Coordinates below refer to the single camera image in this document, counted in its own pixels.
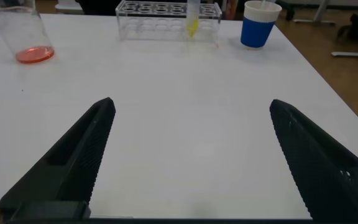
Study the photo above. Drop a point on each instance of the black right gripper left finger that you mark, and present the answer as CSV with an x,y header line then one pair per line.
x,y
64,171

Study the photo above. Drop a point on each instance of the clear glass beaker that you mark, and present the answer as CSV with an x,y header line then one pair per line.
x,y
34,54

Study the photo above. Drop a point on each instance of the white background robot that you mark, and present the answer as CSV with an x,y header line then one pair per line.
x,y
68,7

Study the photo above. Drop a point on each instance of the clear acrylic test tube rack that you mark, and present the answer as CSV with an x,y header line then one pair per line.
x,y
154,28

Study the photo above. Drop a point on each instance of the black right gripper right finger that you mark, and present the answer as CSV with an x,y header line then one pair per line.
x,y
331,180

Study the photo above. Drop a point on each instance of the yellow pigment test tube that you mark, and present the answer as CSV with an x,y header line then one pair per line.
x,y
192,28

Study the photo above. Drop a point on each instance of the blue and white paper cup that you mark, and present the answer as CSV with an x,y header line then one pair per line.
x,y
256,32

